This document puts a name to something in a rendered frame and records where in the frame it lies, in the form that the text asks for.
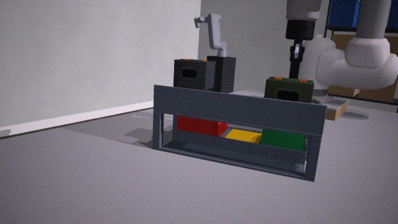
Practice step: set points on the green bin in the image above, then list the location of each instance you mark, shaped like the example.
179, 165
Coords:
282, 139

